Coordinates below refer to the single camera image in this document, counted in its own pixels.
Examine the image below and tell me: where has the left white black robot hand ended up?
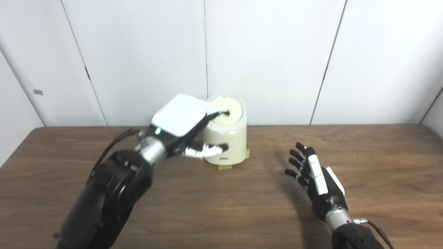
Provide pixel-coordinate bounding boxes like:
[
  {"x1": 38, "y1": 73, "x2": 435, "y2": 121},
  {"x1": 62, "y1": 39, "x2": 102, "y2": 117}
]
[{"x1": 151, "y1": 94, "x2": 230, "y2": 159}]

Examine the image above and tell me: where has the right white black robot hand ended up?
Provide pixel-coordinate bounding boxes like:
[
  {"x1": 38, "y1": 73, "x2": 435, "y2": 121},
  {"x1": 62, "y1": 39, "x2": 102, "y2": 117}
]
[{"x1": 285, "y1": 142, "x2": 347, "y2": 222}]

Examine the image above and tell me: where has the cream round bin lid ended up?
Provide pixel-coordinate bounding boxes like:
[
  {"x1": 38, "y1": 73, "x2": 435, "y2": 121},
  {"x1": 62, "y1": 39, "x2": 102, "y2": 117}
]
[{"x1": 210, "y1": 98, "x2": 243, "y2": 126}]

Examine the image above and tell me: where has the cream-colored cylindrical bin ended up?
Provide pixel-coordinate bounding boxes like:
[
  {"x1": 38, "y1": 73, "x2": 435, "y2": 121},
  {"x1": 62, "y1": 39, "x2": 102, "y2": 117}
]
[{"x1": 202, "y1": 94, "x2": 247, "y2": 165}]

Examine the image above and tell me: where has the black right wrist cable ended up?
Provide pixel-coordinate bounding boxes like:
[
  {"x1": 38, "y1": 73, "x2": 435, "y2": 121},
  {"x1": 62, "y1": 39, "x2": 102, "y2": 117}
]
[{"x1": 353, "y1": 218, "x2": 395, "y2": 249}]

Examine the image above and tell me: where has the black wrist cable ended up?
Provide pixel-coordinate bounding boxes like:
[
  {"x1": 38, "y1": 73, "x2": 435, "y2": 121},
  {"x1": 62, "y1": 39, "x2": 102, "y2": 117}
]
[
  {"x1": 353, "y1": 218, "x2": 395, "y2": 249},
  {"x1": 88, "y1": 129, "x2": 144, "y2": 180}
]

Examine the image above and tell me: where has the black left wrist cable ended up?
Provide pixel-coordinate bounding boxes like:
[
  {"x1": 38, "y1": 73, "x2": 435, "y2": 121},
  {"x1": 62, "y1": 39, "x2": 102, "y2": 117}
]
[{"x1": 88, "y1": 129, "x2": 144, "y2": 180}]

